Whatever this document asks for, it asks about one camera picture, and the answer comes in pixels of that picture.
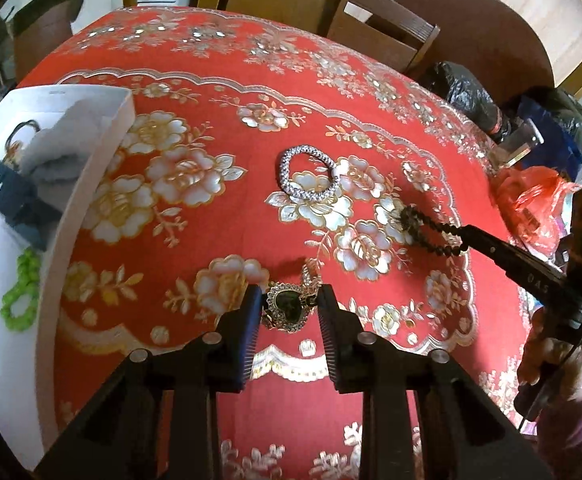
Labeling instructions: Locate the dark brown bead bracelet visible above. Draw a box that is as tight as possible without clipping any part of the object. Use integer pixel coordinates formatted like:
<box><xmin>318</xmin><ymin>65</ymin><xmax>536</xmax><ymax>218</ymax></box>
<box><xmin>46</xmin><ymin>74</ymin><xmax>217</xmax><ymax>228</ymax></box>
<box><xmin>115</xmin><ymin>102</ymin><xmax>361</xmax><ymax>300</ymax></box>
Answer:
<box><xmin>399</xmin><ymin>205</ymin><xmax>472</xmax><ymax>258</ymax></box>

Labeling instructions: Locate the light green bead bracelet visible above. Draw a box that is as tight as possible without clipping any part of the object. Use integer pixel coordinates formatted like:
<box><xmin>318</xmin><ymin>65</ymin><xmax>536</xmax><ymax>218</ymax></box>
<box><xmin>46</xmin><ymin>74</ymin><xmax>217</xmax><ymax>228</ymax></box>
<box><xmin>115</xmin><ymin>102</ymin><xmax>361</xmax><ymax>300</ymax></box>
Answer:
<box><xmin>0</xmin><ymin>247</ymin><xmax>44</xmax><ymax>333</ymax></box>

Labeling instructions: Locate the silver rhinestone bracelet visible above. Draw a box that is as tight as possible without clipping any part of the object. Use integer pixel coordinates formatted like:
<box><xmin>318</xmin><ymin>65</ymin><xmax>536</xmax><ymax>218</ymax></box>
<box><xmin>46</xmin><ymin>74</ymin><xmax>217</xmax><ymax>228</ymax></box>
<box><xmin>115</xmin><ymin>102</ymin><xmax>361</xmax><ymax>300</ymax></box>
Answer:
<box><xmin>276</xmin><ymin>144</ymin><xmax>341</xmax><ymax>204</ymax></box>

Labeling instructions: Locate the white fluffy scrunchie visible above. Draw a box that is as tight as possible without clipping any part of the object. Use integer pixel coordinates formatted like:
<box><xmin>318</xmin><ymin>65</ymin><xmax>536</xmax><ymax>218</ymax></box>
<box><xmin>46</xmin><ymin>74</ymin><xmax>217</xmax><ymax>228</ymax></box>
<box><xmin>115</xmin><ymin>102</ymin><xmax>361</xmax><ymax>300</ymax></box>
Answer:
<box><xmin>20</xmin><ymin>104</ymin><xmax>108</xmax><ymax>212</ymax></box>

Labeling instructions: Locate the right hand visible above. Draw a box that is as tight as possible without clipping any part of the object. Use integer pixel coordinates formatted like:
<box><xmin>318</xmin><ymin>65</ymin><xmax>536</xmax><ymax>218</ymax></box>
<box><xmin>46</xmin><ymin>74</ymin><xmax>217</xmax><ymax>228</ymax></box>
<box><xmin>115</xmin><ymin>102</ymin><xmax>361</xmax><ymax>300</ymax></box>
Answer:
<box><xmin>517</xmin><ymin>308</ymin><xmax>582</xmax><ymax>402</ymax></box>

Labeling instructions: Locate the red plastic bag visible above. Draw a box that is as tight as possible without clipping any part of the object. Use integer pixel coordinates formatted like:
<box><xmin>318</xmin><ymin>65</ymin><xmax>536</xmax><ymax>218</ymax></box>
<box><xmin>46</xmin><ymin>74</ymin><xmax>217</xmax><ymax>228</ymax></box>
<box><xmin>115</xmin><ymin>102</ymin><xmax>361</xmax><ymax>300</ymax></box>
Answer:
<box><xmin>490</xmin><ymin>166</ymin><xmax>582</xmax><ymax>259</ymax></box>

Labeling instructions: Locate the red floral tablecloth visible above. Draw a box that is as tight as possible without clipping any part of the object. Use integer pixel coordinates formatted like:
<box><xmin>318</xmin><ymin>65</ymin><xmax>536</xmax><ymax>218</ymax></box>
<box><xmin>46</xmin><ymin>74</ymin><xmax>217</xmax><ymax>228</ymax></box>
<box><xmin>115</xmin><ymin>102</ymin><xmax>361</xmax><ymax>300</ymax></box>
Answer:
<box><xmin>17</xmin><ymin>5</ymin><xmax>538</xmax><ymax>480</ymax></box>

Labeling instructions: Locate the black plastic bag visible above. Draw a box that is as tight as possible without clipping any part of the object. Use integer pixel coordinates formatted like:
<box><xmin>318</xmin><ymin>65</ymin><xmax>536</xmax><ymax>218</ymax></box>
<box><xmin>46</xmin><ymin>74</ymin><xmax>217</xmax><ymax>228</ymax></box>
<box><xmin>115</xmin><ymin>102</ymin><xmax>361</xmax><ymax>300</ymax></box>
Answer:
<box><xmin>420</xmin><ymin>61</ymin><xmax>512</xmax><ymax>143</ymax></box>

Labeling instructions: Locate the white shallow box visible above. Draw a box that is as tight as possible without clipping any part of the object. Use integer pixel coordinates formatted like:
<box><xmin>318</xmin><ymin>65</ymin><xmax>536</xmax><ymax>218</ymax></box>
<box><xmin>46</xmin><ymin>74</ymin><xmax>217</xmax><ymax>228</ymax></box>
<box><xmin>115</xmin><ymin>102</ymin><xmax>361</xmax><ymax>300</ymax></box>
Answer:
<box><xmin>0</xmin><ymin>84</ymin><xmax>137</xmax><ymax>470</ymax></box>

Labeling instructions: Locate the wooden chair right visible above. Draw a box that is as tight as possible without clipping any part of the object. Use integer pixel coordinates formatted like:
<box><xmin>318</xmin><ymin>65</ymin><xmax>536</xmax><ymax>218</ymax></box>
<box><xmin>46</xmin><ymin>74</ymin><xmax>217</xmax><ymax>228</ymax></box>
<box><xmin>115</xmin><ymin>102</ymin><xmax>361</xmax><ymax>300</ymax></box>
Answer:
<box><xmin>327</xmin><ymin>0</ymin><xmax>440</xmax><ymax>73</ymax></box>

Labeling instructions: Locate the chair with white cloth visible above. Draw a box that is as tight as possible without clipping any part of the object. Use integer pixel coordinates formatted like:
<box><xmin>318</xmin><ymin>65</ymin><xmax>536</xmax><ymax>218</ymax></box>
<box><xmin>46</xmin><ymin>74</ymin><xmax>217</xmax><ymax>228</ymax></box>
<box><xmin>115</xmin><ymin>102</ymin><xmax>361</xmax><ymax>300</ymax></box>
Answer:
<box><xmin>0</xmin><ymin>0</ymin><xmax>123</xmax><ymax>81</ymax></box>

